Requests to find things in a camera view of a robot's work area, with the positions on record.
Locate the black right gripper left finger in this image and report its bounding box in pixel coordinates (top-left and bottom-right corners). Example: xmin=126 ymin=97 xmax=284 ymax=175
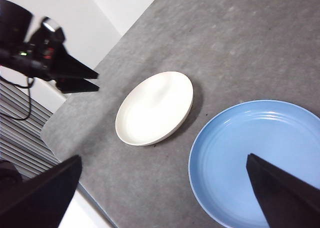
xmin=0 ymin=154 xmax=83 ymax=228

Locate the grey ribbed panel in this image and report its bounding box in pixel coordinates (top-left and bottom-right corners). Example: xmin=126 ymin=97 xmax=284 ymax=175
xmin=0 ymin=79 xmax=62 ymax=180

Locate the pale grey left camera box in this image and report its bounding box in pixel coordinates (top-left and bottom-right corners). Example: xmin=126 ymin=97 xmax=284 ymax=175
xmin=40 ymin=16 xmax=64 ymax=34

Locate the black rounded base housing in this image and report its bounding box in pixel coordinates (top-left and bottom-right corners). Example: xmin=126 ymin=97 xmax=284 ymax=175
xmin=0 ymin=159 xmax=24 ymax=187

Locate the black left camera cable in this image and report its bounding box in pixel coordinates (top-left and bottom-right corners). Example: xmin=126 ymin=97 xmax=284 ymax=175
xmin=0 ymin=72 xmax=36 ymax=121

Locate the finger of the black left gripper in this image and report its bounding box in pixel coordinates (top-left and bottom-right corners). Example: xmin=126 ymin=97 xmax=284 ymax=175
xmin=55 ymin=77 xmax=101 ymax=95
xmin=51 ymin=44 xmax=100 ymax=80

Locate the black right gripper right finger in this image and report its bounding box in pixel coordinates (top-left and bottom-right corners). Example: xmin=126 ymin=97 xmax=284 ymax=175
xmin=245 ymin=152 xmax=320 ymax=228

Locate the blue round plate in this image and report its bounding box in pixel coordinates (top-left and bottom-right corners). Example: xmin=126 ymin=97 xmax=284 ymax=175
xmin=187 ymin=99 xmax=320 ymax=228

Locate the white round plate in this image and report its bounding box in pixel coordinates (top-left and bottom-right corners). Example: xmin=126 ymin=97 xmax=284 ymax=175
xmin=114 ymin=71 xmax=195 ymax=147

